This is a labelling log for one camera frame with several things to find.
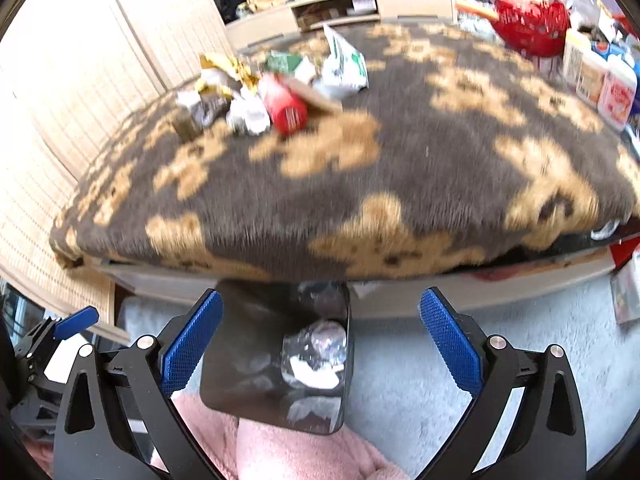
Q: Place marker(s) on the small olive box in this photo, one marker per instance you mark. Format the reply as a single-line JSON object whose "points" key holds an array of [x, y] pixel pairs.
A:
{"points": [[186, 127]]}

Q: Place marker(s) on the white and green plastic bag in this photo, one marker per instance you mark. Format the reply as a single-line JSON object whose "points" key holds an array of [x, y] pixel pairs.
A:
{"points": [[345, 67]]}

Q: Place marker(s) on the green snack packet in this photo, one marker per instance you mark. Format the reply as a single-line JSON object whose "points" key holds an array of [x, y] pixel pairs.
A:
{"points": [[282, 61]]}

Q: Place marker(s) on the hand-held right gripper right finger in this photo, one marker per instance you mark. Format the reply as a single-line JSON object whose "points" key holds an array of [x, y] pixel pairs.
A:
{"points": [[450, 345]]}

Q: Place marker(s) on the bear print fleece blanket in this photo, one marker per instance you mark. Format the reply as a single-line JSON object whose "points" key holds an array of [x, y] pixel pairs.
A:
{"points": [[400, 160]]}

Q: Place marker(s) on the cream bottle with orange label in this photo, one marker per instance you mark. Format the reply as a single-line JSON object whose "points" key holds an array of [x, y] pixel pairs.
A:
{"points": [[592, 77]]}

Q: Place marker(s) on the pink fleece clothing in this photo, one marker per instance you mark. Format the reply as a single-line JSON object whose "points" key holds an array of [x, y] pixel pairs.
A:
{"points": [[300, 455]]}

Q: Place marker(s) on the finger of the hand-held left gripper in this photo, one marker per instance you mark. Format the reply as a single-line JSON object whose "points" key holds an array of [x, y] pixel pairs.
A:
{"points": [[75, 322]]}

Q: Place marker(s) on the beige woven sliding door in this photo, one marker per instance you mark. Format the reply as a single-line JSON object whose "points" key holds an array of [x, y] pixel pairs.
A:
{"points": [[75, 85]]}

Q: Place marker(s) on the red plastic basket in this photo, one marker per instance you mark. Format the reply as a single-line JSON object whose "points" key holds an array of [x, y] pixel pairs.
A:
{"points": [[532, 22]]}

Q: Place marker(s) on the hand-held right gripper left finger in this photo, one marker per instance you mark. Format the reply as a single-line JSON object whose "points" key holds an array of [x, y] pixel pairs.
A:
{"points": [[192, 345]]}

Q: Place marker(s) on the black trash bin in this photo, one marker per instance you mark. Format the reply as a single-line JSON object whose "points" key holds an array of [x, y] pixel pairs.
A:
{"points": [[240, 360]]}

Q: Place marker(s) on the clear plastic bag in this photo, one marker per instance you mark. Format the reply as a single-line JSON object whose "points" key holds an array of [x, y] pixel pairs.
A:
{"points": [[247, 112]]}

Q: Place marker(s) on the crumpled clear plastic wrap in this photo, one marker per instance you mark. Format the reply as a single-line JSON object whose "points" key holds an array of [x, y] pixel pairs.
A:
{"points": [[315, 355]]}

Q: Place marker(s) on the grey wrapper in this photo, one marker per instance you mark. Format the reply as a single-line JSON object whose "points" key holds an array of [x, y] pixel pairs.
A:
{"points": [[205, 107]]}

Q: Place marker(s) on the white round box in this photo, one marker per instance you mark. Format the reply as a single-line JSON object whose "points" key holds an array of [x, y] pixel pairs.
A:
{"points": [[362, 5]]}

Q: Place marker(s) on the red cylindrical can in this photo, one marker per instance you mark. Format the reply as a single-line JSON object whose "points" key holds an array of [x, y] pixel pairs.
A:
{"points": [[285, 107]]}

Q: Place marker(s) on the beige and grey TV cabinet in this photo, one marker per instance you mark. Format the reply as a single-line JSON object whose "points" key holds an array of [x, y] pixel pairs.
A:
{"points": [[410, 2]]}

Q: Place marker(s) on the brown cardboard piece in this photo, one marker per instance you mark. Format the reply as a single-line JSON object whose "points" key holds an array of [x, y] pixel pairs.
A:
{"points": [[320, 101]]}

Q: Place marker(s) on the gold foil wrapper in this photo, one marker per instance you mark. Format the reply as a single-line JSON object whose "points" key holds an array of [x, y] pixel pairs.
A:
{"points": [[225, 66]]}

